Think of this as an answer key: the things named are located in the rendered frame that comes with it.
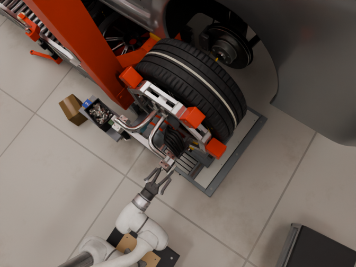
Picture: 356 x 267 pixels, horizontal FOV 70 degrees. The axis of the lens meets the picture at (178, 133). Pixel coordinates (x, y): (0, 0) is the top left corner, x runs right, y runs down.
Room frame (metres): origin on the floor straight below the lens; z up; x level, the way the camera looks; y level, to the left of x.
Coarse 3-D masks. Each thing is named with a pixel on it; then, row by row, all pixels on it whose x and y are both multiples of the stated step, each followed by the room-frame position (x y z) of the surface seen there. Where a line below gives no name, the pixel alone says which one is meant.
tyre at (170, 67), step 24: (168, 48) 0.79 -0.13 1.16; (192, 48) 0.72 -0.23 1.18; (144, 72) 0.74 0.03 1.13; (168, 72) 0.65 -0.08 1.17; (216, 72) 0.57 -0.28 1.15; (192, 96) 0.50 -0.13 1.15; (216, 96) 0.47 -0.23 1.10; (240, 96) 0.46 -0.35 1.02; (216, 120) 0.39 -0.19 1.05; (240, 120) 0.39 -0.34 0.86
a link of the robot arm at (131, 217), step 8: (128, 208) 0.20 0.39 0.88; (136, 208) 0.19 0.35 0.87; (120, 216) 0.18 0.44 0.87; (128, 216) 0.16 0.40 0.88; (136, 216) 0.15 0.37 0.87; (144, 216) 0.14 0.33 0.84; (120, 224) 0.14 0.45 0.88; (128, 224) 0.13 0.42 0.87; (136, 224) 0.11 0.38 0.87; (120, 232) 0.11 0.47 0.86; (128, 232) 0.10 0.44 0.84; (136, 232) 0.08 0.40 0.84
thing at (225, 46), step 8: (208, 32) 0.95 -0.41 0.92; (216, 32) 0.90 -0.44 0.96; (224, 32) 0.85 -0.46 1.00; (232, 32) 0.83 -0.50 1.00; (216, 40) 0.90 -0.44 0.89; (224, 40) 0.85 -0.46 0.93; (232, 40) 0.81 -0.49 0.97; (240, 40) 0.78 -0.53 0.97; (216, 48) 0.85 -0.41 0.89; (224, 48) 0.81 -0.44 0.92; (232, 48) 0.80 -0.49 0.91; (240, 48) 0.76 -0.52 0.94; (248, 48) 0.73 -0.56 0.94; (216, 56) 0.85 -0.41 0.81; (232, 56) 0.76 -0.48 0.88; (240, 56) 0.75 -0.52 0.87; (248, 56) 0.71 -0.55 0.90; (224, 64) 0.84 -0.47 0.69; (232, 64) 0.79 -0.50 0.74; (240, 64) 0.74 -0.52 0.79
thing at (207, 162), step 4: (232, 132) 0.53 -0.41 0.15; (228, 140) 0.50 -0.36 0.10; (224, 144) 0.47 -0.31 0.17; (188, 152) 0.53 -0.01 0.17; (192, 152) 0.52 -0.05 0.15; (192, 156) 0.49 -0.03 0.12; (196, 156) 0.47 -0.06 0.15; (208, 156) 0.43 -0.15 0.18; (212, 156) 0.41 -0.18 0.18; (200, 160) 0.43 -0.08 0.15; (204, 160) 0.42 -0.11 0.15; (208, 160) 0.41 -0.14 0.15; (212, 160) 0.39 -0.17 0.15; (204, 164) 0.38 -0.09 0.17; (208, 164) 0.37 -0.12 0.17
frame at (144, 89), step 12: (144, 84) 0.68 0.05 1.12; (132, 96) 0.80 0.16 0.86; (144, 96) 0.79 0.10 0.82; (168, 96) 0.57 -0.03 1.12; (144, 108) 0.76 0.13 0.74; (168, 108) 0.51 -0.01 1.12; (180, 108) 0.49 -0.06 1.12; (180, 120) 0.45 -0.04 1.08; (180, 132) 0.57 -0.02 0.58; (192, 132) 0.39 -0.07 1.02; (204, 132) 0.37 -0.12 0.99; (192, 144) 0.43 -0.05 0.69; (204, 144) 0.33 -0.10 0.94
